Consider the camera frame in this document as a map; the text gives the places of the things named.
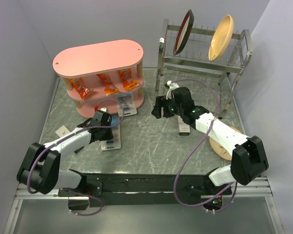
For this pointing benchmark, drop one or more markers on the metal dish rack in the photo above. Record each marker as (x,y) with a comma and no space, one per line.
(194,57)

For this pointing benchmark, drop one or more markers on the beige flat plate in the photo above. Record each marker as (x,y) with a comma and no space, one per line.
(219,148)

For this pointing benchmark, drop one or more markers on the dark red plate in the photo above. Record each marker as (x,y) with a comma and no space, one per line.
(184,33)

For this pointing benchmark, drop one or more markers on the orange razor pack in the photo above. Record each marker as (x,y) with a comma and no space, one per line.
(110,88)
(81,88)
(126,77)

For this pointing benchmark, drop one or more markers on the yellow plate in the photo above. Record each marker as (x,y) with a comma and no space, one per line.
(221,38)

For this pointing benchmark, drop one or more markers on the pink three-tier shelf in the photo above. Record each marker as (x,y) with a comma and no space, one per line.
(107,57)

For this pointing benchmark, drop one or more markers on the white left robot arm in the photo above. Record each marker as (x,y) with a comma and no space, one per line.
(40,169)

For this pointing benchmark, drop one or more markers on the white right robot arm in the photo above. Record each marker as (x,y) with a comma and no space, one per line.
(248,156)

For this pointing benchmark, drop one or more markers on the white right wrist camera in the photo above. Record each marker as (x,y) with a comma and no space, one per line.
(171,86)

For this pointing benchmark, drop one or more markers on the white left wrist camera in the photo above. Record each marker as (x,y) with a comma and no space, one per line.
(103,110)

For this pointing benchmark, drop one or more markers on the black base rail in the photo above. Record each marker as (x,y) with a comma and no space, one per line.
(99,190)

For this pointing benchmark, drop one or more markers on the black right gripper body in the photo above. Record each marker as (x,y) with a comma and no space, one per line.
(169,107)

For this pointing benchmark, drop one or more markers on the white black slim box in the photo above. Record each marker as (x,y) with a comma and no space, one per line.
(184,129)
(62,131)

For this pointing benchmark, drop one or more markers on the blue boxed razor pack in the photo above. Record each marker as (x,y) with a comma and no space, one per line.
(126,106)
(115,142)

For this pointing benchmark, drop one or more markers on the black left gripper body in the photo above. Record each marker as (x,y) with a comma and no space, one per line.
(106,133)

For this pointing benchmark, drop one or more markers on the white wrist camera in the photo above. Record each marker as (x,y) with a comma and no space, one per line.
(171,86)
(103,110)

